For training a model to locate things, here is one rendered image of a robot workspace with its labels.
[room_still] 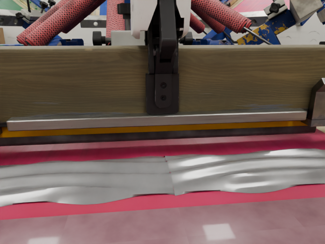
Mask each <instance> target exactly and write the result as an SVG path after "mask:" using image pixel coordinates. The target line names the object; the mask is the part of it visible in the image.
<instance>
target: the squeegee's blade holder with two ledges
mask: <svg viewBox="0 0 325 244"><path fill-rule="evenodd" d="M306 116H307V111H306V110H303V109H301V108H280V109H249V110H219V111H188V112H177V113H176V114H148V113H127V114H96V115H65V116H35V117H11V118H10V119H8V120H7V122H6V123H7V128H8V131H34V130H60V129H87V128H113V127H139V126H165V125H192V124H218V123H244V122H282V121H304V120H306Z"/></svg>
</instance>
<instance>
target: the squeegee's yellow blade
mask: <svg viewBox="0 0 325 244"><path fill-rule="evenodd" d="M283 126H307V125H306V124H304V123H302V122H301V121H282V122H244V123H218V124H192V125H165V126H139V127H113V128H87V129H60V130H34V131H8V128H7V127H2V134H0V137H35V136H60V135H84V134H109V133H134V132H159V131H183V130H208V129H233V128H257V127H283Z"/></svg>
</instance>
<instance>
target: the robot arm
mask: <svg viewBox="0 0 325 244"><path fill-rule="evenodd" d="M190 15H191V0H131V35H132V36H133V37H134V38H135V39H140V32H141V31H145V39H144V41H145V46H148V73H146V111H147V113H148V114H176V113H177V112H178V101H179V73H178V39H181V38H183V37H184V36H185V35H186V34H187V33H188V31H189V26H190ZM154 46H155V48H154Z"/></svg>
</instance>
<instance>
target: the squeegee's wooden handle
mask: <svg viewBox="0 0 325 244"><path fill-rule="evenodd" d="M146 73H148V46H0V127H7V123H6V122H7V120H8V119H10V118H11V117H35V116H65V115H96V114H127V113H147V111H146ZM178 73H179V101H178V112H188V111H219V110H249V109H280V108H301V109H303V110H306V111H307V116H308V113H309V107H310V99H311V92H312V88H313V86H314V85H315V84H316V83H317V82H318V81H319V80H320V79H321V78H325V45H178Z"/></svg>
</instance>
